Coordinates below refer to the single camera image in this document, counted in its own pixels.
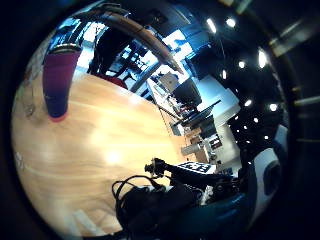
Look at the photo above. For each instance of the white marker cube right glove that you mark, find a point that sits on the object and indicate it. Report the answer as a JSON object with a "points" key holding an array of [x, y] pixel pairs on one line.
{"points": [[197, 167]]}

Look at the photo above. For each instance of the black computer monitor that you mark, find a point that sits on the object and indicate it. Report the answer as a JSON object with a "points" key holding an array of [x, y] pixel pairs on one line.
{"points": [[187, 93]]}

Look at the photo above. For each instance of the red seat cushion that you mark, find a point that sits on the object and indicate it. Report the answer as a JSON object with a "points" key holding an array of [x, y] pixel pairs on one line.
{"points": [[113, 81]]}

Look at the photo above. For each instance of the purple magenta tumbler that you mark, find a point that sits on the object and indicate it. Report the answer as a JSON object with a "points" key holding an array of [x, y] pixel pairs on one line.
{"points": [[60, 83]]}

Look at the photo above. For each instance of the curved brown wooden chair back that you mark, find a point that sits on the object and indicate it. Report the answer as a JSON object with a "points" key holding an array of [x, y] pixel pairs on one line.
{"points": [[143, 35]]}

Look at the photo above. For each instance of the group of ceiling spot lights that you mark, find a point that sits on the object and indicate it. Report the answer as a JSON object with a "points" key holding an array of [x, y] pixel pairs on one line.
{"points": [[262, 58]]}

